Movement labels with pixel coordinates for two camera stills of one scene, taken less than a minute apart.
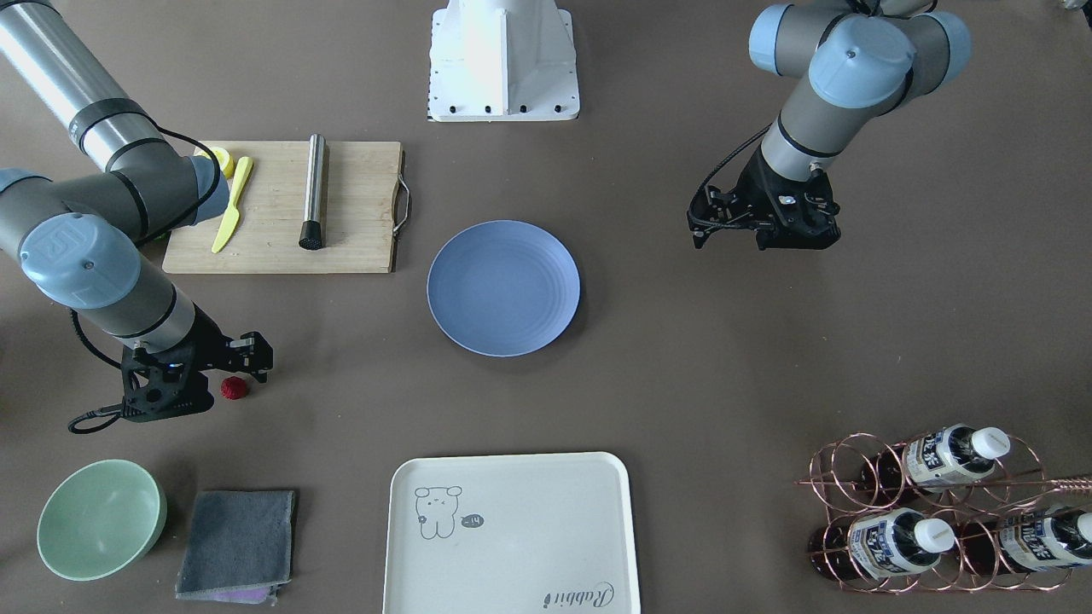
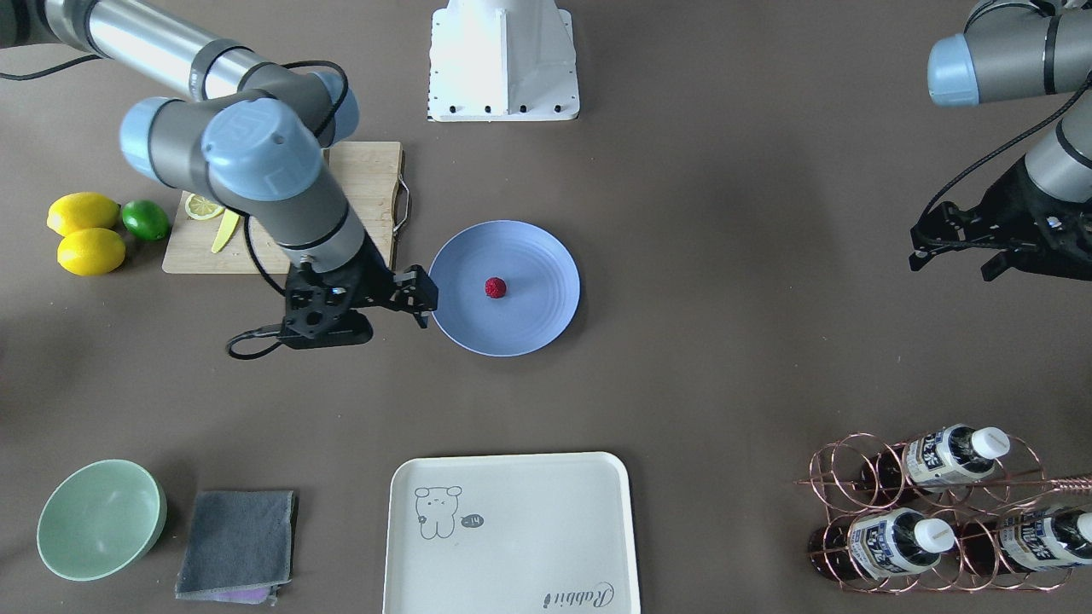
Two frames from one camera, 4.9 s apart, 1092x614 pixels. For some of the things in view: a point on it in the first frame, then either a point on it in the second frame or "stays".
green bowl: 101,519 stays
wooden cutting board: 362,212 stays
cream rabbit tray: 511,534 stays
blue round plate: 504,288 stays
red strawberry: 234,387 to 495,287
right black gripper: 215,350 to 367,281
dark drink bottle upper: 934,459 stays
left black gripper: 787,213 to 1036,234
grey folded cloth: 238,547 stays
